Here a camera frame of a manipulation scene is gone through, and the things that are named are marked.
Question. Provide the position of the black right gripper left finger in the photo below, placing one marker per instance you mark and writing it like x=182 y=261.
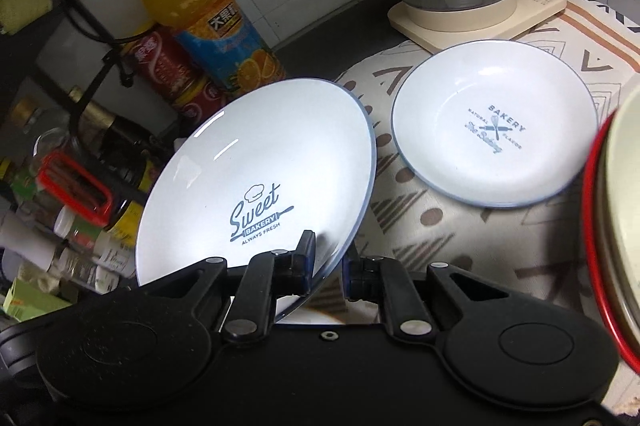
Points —
x=257 y=287

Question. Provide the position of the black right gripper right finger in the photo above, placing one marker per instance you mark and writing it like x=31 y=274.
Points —
x=385 y=282

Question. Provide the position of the white Sweet Bakery plate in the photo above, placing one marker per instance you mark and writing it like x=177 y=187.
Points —
x=288 y=157

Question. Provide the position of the white lid spice jar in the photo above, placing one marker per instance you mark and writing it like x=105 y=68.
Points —
x=103 y=248

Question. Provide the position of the dark soy sauce bottle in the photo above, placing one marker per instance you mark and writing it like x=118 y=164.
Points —
x=120 y=153

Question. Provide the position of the red rimmed cream bowl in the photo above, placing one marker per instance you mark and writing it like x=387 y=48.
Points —
x=610 y=226

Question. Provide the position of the red drink can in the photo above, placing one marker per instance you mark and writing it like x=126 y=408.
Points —
x=163 y=63

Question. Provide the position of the green box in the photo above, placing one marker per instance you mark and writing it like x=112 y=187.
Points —
x=24 y=302

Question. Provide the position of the orange juice bottle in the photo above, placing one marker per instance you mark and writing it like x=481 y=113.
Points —
x=220 y=38

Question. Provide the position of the cream kettle base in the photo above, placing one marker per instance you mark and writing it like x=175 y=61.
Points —
x=506 y=19

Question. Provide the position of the red handled oil bottle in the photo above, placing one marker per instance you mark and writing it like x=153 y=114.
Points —
x=90 y=190

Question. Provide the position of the black wire rack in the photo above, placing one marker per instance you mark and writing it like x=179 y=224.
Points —
x=26 y=27

